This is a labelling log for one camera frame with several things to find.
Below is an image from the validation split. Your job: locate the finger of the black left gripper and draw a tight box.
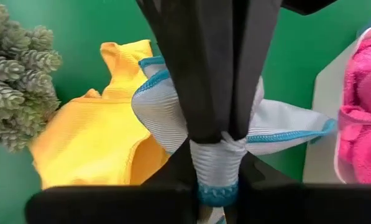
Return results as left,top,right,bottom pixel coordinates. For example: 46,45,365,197
135,0,235,144
231,0,338,141

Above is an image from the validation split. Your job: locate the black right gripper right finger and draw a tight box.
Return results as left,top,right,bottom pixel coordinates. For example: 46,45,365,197
236,151,371,224

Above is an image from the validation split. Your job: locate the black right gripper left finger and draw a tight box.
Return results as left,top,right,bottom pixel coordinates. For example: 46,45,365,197
25,138,201,224

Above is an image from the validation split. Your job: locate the grey towel with teal edge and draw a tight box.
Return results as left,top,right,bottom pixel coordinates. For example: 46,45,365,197
131,55,337,224

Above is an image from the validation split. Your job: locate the yellow microfiber towel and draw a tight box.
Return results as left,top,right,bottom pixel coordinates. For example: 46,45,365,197
29,39,171,190

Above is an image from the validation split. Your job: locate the white plastic basket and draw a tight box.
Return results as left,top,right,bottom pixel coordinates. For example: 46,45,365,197
303,24,371,185

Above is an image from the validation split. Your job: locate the green table mat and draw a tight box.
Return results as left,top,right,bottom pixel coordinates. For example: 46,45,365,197
0,0,371,224

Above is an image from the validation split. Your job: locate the grey-green artificial succulent plant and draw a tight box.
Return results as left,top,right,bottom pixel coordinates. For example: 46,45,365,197
0,0,63,153

